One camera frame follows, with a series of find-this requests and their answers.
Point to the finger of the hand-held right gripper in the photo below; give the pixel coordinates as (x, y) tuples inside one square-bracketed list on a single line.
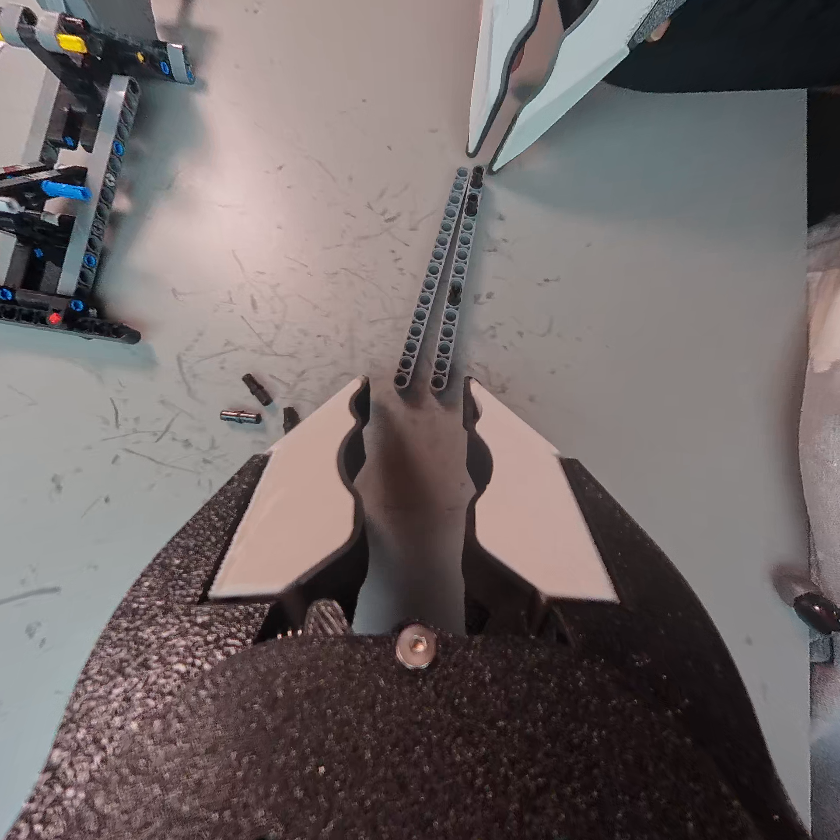
[(584, 59), (489, 65)]

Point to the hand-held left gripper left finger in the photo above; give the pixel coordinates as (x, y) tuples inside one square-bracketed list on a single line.
[(282, 525)]

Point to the toy truck chassis assembly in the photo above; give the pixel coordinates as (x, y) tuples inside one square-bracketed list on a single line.
[(98, 177)]

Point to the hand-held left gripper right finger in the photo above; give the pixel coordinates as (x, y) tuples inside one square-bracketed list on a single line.
[(544, 525)]

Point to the black connector pin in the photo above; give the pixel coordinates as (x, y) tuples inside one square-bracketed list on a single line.
[(478, 174), (455, 292), (257, 388), (240, 417), (291, 417), (472, 200)]

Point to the person's grey hoodie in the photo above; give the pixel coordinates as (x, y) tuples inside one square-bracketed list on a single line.
[(823, 394)]

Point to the long grey beam with pins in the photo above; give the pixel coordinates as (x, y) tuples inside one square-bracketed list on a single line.
[(449, 328)]

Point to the long grey perforated beam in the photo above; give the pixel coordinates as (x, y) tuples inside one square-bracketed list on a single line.
[(437, 264)]

